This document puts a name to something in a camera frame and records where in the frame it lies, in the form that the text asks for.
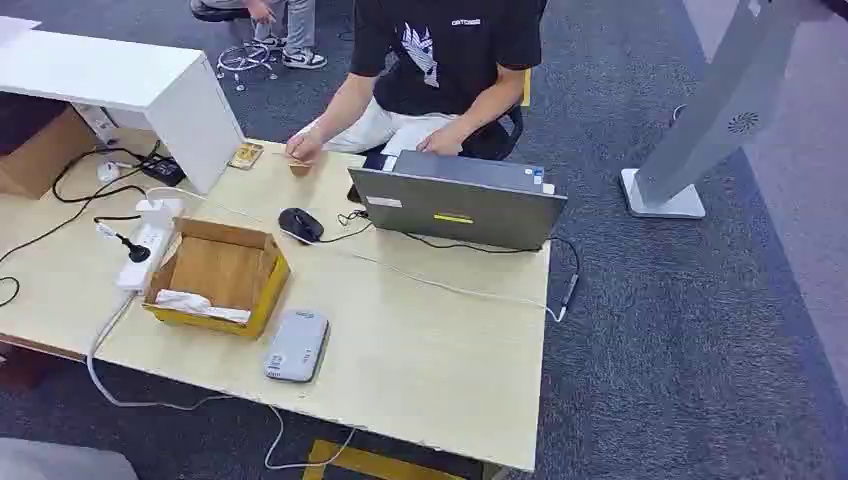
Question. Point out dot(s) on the person's left hand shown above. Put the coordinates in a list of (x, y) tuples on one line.
[(440, 141)]

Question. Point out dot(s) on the person's right hand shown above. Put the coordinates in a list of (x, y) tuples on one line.
[(305, 144)]

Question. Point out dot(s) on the black phone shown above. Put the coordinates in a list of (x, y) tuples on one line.
[(372, 162)]

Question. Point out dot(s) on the grey laptop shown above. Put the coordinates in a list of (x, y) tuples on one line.
[(457, 212)]

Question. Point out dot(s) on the person in black shirt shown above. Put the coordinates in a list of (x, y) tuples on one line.
[(450, 66)]

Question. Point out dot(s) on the black computer mouse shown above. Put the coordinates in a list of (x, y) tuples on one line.
[(300, 224)]

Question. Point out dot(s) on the chrome base stool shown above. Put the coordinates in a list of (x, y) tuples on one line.
[(245, 60)]

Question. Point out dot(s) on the person in grey trousers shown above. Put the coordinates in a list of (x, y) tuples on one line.
[(301, 26)]

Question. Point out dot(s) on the black power adapter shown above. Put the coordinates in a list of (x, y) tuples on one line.
[(163, 171)]

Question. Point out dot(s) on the wooden box with yellow rim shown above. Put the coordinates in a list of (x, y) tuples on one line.
[(218, 265)]

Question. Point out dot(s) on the white desk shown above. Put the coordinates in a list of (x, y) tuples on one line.
[(132, 79)]

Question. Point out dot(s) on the white cloth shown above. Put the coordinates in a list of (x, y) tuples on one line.
[(192, 303)]

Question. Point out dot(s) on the small white round object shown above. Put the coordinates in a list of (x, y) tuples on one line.
[(108, 171)]

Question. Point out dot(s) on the grey card reader device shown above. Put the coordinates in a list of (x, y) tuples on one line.
[(296, 346)]

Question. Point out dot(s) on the white power strip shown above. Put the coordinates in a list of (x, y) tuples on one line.
[(142, 273)]

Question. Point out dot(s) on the white printed box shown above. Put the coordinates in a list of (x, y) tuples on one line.
[(98, 122)]

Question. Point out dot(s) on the brown cardboard box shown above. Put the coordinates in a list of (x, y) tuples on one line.
[(40, 159)]

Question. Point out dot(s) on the grey kiosk stand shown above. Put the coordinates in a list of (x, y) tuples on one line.
[(722, 99)]

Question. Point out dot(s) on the white paper sheet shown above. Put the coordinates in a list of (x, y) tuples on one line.
[(13, 30)]

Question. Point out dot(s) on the yellow floor tape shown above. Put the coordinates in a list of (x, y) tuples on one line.
[(371, 462)]

